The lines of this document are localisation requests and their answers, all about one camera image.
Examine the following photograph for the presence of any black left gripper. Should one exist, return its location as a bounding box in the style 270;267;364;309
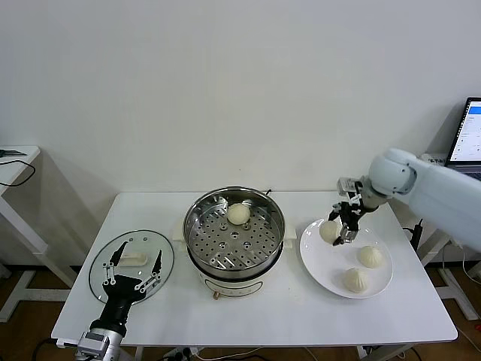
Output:
89;243;163;334

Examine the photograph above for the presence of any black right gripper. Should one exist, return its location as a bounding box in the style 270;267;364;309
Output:
328;202;364;247

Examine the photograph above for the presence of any round glass pot lid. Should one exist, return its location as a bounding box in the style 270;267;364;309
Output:
89;229;176;305

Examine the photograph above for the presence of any white steamed baozi bun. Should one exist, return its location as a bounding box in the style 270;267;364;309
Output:
319;220;341;244
343;267;370;294
227;202;252;226
356;246;385;269

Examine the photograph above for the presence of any perforated steel steamer basket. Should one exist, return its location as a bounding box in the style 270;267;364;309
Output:
183;187;286;281

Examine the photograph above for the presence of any white round plate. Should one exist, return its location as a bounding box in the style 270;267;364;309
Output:
299;217;395;300

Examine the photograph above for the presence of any black power adapter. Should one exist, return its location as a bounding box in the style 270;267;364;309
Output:
402;217;424;249

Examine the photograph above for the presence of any white power strip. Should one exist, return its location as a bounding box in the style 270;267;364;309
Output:
163;346;202;360

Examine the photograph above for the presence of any white electric cooker base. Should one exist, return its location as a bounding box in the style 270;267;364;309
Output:
172;220;296;302

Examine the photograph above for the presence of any white side table with laptop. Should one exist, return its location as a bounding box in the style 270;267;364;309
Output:
419;153;481;320

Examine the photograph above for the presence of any grey open laptop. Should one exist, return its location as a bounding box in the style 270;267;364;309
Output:
444;97;481;174

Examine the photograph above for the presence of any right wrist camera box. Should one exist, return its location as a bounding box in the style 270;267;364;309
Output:
337;177;358;196

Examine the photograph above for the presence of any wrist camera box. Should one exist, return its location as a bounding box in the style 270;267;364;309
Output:
77;330;110;353
337;177;358;196

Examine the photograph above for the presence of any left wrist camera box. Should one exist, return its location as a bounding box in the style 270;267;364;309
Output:
77;330;110;353

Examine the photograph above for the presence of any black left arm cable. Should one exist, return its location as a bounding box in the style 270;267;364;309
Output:
35;338;82;361

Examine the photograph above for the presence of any thin black looped cable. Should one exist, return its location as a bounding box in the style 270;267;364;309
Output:
0;160;37;187

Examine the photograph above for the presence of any white side table with cable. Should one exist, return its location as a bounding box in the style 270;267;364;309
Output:
0;145;78;324

